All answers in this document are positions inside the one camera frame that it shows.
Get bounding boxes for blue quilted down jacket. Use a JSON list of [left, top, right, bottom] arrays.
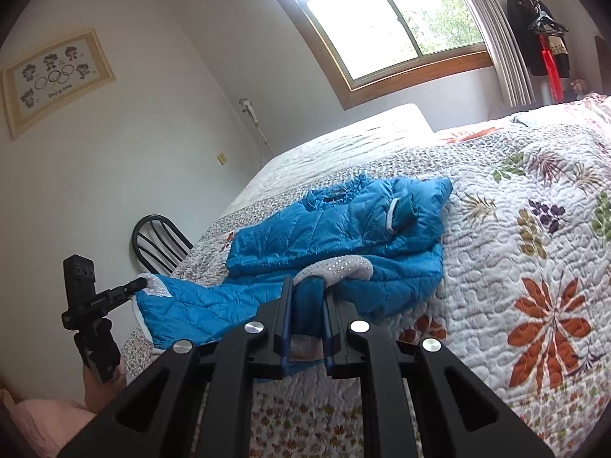
[[134, 175, 453, 373]]

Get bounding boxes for pink sleeve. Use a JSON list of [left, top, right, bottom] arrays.
[[1, 389, 95, 457]]

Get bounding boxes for grey striped curtain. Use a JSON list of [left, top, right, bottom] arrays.
[[466, 0, 534, 108]]

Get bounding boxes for white wall plug with cord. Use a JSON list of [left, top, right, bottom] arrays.
[[238, 97, 275, 156]]

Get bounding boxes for black metal chair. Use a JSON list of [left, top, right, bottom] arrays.
[[131, 214, 194, 275]]

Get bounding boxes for framed olympic mascot picture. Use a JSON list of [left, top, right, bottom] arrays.
[[1, 29, 116, 140]]

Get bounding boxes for dark clothes on coat rack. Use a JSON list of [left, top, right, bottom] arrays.
[[506, 0, 570, 79]]

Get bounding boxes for large wooden-framed window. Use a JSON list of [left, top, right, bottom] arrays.
[[276, 0, 492, 110]]

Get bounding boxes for person's left hand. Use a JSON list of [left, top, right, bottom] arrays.
[[83, 360, 128, 414]]

